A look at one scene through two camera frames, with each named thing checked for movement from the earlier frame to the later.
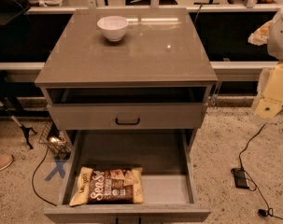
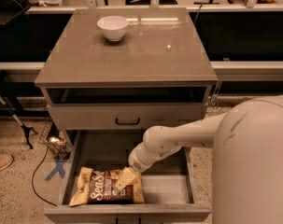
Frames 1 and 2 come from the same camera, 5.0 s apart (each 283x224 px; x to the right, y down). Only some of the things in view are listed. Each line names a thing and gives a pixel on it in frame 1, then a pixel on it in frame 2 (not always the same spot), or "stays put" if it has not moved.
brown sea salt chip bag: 108,187 stays put
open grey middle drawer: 171,181 stays put
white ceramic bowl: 114,27 stays put
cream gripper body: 280,37 → 134,162
